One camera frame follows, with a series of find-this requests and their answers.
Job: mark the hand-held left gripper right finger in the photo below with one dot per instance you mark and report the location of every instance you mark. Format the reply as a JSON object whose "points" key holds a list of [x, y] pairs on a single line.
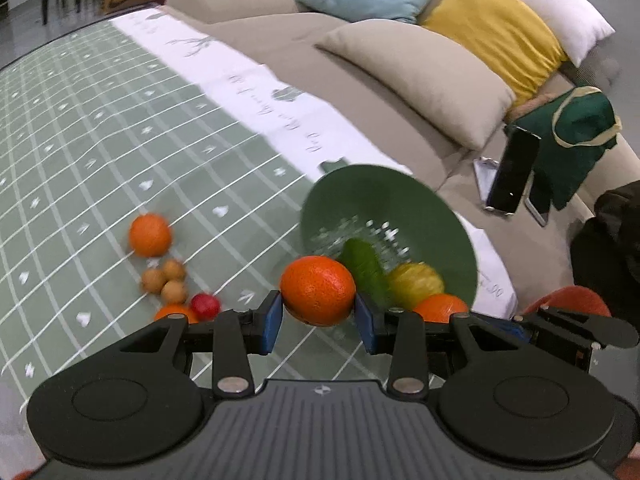
{"points": [[364, 325]]}

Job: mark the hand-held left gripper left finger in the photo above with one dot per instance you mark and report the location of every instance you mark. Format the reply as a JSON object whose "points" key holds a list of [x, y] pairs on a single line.
{"points": [[270, 322]]}

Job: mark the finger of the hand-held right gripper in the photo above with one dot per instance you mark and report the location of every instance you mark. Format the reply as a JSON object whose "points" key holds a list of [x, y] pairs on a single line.
{"points": [[605, 330]]}

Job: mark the orange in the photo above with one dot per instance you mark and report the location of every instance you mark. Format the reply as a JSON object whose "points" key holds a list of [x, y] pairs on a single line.
{"points": [[317, 290], [150, 235], [175, 310], [440, 309]]}

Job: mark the small red fruit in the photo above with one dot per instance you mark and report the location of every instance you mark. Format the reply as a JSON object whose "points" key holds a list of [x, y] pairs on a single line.
{"points": [[205, 306]]}

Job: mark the green bowl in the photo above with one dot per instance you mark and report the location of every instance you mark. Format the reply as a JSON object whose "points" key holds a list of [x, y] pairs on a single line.
{"points": [[380, 195]]}

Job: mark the green avocado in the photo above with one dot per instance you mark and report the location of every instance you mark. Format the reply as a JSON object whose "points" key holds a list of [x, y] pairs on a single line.
{"points": [[362, 265]]}

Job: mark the yellow-green round fruit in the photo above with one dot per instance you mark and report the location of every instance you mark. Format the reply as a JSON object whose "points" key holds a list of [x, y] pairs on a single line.
{"points": [[415, 282]]}

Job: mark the dark cloth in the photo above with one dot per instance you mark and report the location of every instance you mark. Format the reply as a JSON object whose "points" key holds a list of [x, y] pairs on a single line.
{"points": [[610, 245]]}

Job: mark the black smartphone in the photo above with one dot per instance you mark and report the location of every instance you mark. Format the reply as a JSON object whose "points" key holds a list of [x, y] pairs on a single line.
{"points": [[512, 175]]}

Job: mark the silver phone stand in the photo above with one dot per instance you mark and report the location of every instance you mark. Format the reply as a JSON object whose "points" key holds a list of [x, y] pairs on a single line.
{"points": [[484, 175]]}

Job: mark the dark green garment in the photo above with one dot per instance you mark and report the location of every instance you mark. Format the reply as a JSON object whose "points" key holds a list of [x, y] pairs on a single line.
{"points": [[575, 130]]}

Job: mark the green checked tablecloth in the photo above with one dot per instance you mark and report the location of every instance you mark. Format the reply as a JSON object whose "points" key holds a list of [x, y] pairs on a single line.
{"points": [[100, 135]]}

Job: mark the beige pillow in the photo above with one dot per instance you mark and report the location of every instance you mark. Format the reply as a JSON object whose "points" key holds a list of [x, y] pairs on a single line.
{"points": [[420, 75]]}

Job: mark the yellow pillow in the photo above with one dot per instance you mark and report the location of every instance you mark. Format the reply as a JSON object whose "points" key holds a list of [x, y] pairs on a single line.
{"points": [[495, 35]]}

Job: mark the beige sofa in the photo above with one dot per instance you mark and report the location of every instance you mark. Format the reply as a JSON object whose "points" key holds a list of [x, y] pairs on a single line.
{"points": [[300, 45]]}

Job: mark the white pillow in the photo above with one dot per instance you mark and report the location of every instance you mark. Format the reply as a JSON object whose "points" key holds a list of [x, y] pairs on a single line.
{"points": [[565, 15]]}

